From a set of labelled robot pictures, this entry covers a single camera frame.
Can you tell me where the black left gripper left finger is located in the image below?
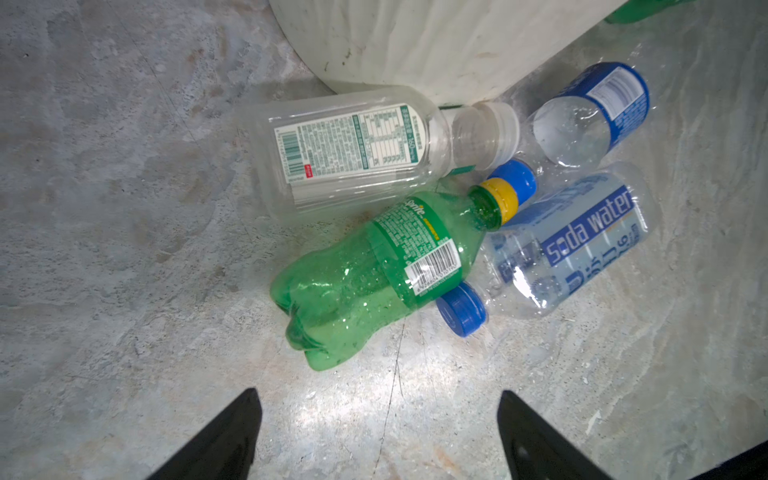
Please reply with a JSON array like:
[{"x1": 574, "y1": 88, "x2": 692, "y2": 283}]
[{"x1": 149, "y1": 387, "x2": 263, "y2": 480}]

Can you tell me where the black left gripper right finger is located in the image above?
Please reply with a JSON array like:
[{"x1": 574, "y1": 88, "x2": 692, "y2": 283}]
[{"x1": 497, "y1": 390, "x2": 610, "y2": 479}]

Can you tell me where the green bottle yellow cap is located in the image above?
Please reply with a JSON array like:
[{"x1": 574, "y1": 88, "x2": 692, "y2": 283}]
[{"x1": 270, "y1": 178, "x2": 522, "y2": 371}]

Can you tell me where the soda water blue bottle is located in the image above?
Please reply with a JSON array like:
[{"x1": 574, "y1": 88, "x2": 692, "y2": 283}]
[{"x1": 436, "y1": 162, "x2": 661, "y2": 337}]

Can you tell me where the clear square bottle green label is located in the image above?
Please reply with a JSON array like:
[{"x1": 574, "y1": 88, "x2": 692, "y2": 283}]
[{"x1": 238, "y1": 86, "x2": 521, "y2": 224}]

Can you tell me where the clear bottle blue label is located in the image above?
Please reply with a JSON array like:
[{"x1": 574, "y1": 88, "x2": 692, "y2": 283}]
[{"x1": 487, "y1": 61, "x2": 652, "y2": 208}]

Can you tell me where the white ribbed waste bin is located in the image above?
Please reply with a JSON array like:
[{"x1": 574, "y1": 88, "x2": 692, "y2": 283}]
[{"x1": 270, "y1": 0, "x2": 621, "y2": 106}]

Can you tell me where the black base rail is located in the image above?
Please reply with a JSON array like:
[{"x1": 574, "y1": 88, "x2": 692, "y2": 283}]
[{"x1": 693, "y1": 441, "x2": 768, "y2": 480}]

